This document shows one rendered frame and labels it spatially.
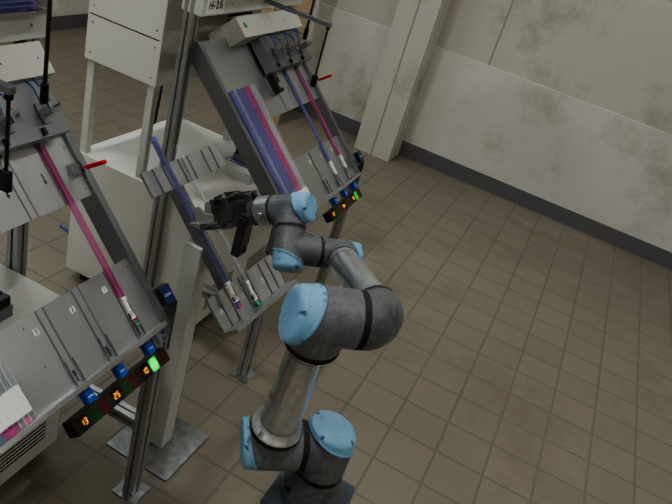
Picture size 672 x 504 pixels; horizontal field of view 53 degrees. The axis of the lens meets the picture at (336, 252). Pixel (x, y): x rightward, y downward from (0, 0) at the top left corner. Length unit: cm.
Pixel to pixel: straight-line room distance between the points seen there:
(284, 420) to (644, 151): 422
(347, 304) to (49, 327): 71
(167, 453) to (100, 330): 87
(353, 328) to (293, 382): 19
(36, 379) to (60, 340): 11
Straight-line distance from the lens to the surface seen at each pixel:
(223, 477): 245
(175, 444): 250
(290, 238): 159
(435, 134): 547
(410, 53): 515
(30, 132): 168
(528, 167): 539
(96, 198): 180
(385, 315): 125
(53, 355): 161
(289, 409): 141
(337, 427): 158
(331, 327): 122
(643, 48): 520
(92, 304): 170
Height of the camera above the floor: 185
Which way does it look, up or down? 29 degrees down
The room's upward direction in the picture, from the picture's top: 18 degrees clockwise
